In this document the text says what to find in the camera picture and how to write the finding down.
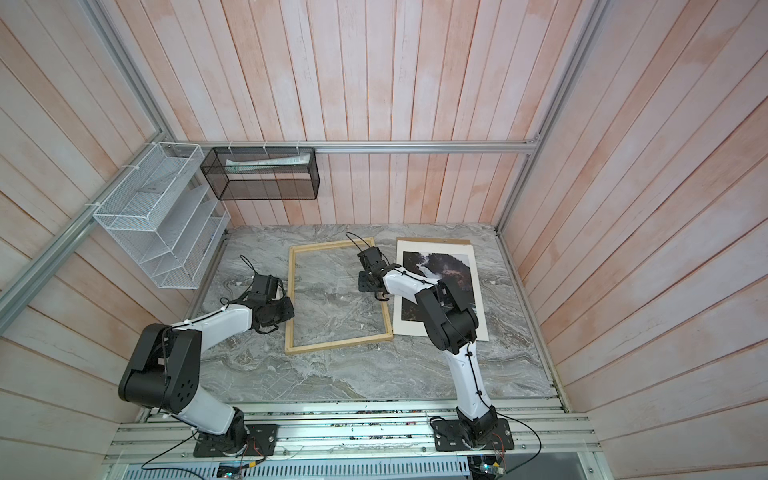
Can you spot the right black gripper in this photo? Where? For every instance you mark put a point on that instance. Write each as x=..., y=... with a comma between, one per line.
x=363, y=282

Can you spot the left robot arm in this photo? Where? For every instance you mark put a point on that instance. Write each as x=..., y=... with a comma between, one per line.
x=164, y=369

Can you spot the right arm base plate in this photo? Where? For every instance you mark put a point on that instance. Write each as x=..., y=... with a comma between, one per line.
x=455, y=435

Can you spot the brown backing board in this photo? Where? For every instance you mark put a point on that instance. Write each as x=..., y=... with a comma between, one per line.
x=435, y=240

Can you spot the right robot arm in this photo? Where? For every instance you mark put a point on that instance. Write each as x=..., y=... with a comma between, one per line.
x=451, y=325

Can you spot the white wire mesh shelf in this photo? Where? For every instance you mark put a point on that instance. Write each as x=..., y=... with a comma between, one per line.
x=167, y=222

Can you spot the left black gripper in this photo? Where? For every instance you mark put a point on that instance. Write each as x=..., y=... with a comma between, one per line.
x=288, y=314

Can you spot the aluminium rail platform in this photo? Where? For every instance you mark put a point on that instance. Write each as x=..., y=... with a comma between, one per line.
x=336, y=430

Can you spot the wooden picture frame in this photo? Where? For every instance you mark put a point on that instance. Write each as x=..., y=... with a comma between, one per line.
x=330, y=311

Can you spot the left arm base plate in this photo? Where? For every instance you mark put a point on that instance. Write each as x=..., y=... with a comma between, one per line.
x=250, y=439

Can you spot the paper in black basket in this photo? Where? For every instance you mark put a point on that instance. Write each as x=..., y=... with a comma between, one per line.
x=290, y=164

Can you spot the aluminium frame profile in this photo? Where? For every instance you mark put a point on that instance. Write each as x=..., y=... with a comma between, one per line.
x=31, y=280

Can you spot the black wire mesh basket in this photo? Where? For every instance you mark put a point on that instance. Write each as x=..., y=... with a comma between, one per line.
x=270, y=186

